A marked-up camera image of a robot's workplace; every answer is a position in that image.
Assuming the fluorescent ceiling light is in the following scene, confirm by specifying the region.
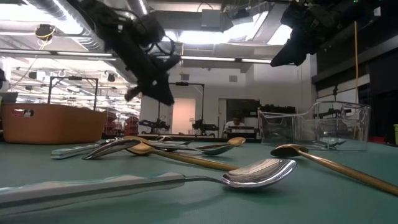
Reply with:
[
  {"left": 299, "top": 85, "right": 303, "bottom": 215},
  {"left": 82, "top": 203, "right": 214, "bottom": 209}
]
[
  {"left": 0, "top": 49, "right": 114, "bottom": 62},
  {"left": 180, "top": 55, "right": 273, "bottom": 65}
]

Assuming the orange plastic bin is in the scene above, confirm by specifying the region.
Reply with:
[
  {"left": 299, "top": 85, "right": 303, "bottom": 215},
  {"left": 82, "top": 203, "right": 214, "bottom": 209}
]
[{"left": 1, "top": 103, "right": 108, "bottom": 144}]

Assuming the clear plastic bin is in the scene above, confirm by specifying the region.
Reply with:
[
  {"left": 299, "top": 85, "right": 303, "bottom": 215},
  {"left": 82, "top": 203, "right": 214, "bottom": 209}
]
[{"left": 257, "top": 101, "right": 371, "bottom": 152}]

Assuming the silver spoon teal patterned handle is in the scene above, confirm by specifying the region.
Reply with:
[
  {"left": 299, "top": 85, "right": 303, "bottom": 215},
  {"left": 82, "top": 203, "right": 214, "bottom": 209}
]
[
  {"left": 149, "top": 141, "right": 237, "bottom": 156},
  {"left": 0, "top": 157, "right": 298, "bottom": 217},
  {"left": 51, "top": 135, "right": 150, "bottom": 160}
]

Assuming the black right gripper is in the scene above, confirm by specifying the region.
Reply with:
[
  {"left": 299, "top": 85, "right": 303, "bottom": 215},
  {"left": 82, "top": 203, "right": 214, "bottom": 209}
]
[{"left": 270, "top": 2, "right": 343, "bottom": 68}]

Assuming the gray ceiling box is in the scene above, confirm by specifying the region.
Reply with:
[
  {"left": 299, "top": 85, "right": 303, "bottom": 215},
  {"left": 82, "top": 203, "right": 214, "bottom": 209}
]
[{"left": 201, "top": 9, "right": 223, "bottom": 29}]

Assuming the black metal stand frame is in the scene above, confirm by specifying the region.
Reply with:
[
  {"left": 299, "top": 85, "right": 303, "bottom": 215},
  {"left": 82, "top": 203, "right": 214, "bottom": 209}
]
[
  {"left": 157, "top": 82, "right": 205, "bottom": 135},
  {"left": 48, "top": 76, "right": 99, "bottom": 110}
]

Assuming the dark cabinet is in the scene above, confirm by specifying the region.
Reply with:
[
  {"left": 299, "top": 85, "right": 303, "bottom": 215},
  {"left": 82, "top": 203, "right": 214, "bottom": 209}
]
[{"left": 226, "top": 98, "right": 261, "bottom": 129}]

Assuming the gold spoon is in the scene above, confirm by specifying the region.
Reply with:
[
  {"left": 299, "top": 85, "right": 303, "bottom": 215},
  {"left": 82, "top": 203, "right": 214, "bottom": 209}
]
[
  {"left": 126, "top": 141, "right": 239, "bottom": 172},
  {"left": 192, "top": 136, "right": 246, "bottom": 150},
  {"left": 270, "top": 143, "right": 398, "bottom": 197}
]

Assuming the ceiling cable reel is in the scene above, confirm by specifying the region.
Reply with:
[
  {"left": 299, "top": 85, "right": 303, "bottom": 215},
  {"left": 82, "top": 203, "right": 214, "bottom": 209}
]
[{"left": 34, "top": 24, "right": 56, "bottom": 43}]

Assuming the person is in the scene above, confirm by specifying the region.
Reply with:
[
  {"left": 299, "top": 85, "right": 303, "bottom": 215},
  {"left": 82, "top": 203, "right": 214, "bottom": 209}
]
[{"left": 223, "top": 116, "right": 249, "bottom": 138}]

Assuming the silver ceiling duct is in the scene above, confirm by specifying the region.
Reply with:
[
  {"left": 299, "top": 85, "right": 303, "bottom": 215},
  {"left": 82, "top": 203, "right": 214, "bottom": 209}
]
[{"left": 26, "top": 0, "right": 147, "bottom": 85}]

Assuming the red storage rack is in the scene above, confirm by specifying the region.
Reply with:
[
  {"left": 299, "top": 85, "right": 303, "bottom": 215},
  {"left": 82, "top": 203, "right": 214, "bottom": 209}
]
[{"left": 105, "top": 111, "right": 139, "bottom": 135}]

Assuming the green table mat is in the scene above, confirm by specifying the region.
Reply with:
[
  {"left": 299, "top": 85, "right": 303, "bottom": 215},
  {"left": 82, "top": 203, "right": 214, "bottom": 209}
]
[{"left": 0, "top": 136, "right": 398, "bottom": 224}]

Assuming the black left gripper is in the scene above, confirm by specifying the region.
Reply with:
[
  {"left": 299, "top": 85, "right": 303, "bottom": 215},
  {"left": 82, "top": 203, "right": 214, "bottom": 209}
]
[{"left": 119, "top": 15, "right": 181, "bottom": 106}]

